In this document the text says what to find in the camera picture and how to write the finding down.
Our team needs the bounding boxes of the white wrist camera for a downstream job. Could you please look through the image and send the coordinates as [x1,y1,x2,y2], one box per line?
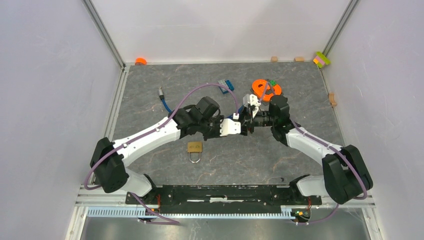
[219,113,241,137]
[242,94,261,118]

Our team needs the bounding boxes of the blue toy brick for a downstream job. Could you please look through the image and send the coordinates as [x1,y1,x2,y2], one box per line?
[218,79,235,95]

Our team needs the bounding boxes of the curved wooden block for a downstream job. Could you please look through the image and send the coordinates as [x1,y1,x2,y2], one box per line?
[328,92,338,108]

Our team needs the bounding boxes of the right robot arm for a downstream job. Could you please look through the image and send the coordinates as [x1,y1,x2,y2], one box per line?
[239,94,373,205]

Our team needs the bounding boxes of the blue cable lock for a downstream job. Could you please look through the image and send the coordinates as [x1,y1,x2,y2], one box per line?
[158,86,243,119]

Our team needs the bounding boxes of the stacked coloured toy bricks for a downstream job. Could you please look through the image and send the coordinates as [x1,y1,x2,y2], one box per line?
[312,51,331,69]

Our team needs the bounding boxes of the orange letter e block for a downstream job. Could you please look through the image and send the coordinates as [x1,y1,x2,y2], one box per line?
[251,79,283,103]

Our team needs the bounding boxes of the brass padlock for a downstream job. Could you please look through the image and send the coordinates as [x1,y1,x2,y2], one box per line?
[187,141,203,164]

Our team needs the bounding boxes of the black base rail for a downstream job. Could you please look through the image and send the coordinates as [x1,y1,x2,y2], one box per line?
[141,184,322,214]

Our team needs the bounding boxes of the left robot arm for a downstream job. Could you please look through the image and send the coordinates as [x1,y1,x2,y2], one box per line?
[89,96,223,204]

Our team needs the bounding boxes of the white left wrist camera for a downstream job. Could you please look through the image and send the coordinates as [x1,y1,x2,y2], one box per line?
[219,113,241,137]

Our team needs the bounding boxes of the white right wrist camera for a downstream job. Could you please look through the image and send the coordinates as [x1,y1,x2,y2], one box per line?
[242,94,261,118]

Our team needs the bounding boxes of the orange round cap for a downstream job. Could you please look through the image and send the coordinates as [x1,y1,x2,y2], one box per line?
[134,57,147,66]

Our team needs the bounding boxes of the light blue cable duct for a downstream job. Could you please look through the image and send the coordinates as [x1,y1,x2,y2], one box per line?
[86,206,294,219]

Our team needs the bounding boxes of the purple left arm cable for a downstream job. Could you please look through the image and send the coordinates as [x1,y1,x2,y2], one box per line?
[83,83,241,226]

